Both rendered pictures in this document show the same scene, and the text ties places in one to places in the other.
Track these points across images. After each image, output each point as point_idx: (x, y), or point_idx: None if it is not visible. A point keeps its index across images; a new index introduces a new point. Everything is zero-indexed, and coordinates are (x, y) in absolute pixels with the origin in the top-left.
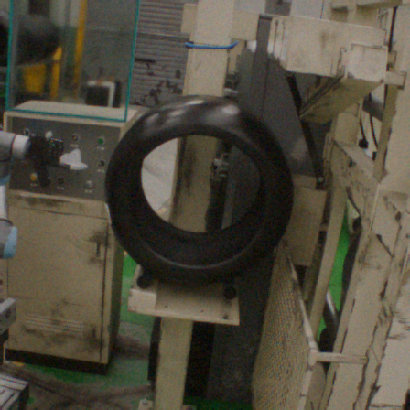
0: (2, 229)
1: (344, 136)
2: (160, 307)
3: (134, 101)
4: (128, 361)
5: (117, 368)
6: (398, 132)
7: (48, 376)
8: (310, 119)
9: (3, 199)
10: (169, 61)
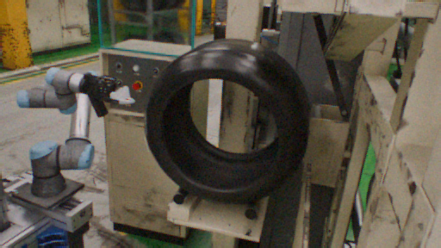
0: (77, 146)
1: (374, 71)
2: (195, 220)
3: None
4: (205, 233)
5: (195, 239)
6: (424, 76)
7: (141, 245)
8: (333, 58)
9: (83, 120)
10: None
